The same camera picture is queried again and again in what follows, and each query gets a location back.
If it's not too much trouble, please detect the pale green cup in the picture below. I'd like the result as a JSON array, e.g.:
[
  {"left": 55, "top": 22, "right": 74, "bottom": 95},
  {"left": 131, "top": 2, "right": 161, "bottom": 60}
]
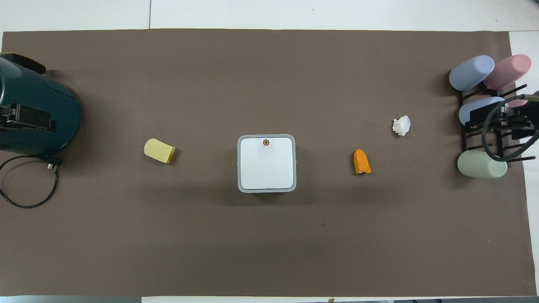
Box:
[{"left": 457, "top": 150, "right": 508, "bottom": 179}]

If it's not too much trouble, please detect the black cable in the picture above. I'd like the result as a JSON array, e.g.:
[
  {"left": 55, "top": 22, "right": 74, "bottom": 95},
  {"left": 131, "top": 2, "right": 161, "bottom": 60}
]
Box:
[{"left": 481, "top": 94, "right": 539, "bottom": 163}]

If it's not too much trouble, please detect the black cup rack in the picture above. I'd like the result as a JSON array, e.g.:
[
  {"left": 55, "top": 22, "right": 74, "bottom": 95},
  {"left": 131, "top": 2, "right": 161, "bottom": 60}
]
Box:
[{"left": 458, "top": 83, "right": 536, "bottom": 168}]

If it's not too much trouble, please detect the blue-grey cup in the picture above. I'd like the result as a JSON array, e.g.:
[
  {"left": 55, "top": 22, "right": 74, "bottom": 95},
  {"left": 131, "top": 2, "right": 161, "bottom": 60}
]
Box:
[
  {"left": 448, "top": 55, "right": 495, "bottom": 92},
  {"left": 458, "top": 96, "right": 506, "bottom": 127}
]

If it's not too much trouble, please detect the white bin with grey rim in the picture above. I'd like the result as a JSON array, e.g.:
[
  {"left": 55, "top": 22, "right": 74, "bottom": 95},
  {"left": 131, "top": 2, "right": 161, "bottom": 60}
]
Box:
[{"left": 237, "top": 133, "right": 297, "bottom": 194}]

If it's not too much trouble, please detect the black power cord with plug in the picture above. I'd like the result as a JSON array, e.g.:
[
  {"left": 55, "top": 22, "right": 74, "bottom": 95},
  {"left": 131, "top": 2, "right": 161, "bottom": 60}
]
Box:
[{"left": 0, "top": 154, "right": 64, "bottom": 209}]

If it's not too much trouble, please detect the dark teal kitchen appliance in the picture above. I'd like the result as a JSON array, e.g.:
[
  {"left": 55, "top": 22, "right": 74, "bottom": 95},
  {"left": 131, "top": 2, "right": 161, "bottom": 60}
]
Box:
[{"left": 0, "top": 53, "right": 82, "bottom": 157}]

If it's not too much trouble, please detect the crumpled white paper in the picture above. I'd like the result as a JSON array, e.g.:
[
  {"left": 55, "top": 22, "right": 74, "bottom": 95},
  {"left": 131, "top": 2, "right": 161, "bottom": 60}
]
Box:
[{"left": 392, "top": 115, "right": 411, "bottom": 137}]

